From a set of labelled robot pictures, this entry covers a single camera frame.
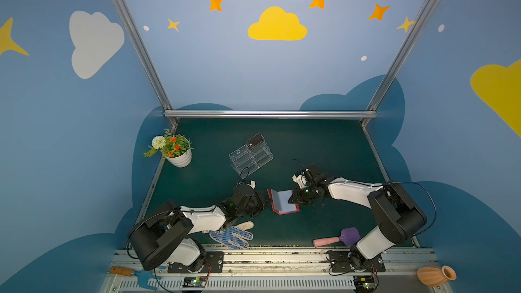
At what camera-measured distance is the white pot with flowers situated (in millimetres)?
912

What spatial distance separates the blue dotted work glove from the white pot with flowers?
0.37 meters

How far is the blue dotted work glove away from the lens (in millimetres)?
798
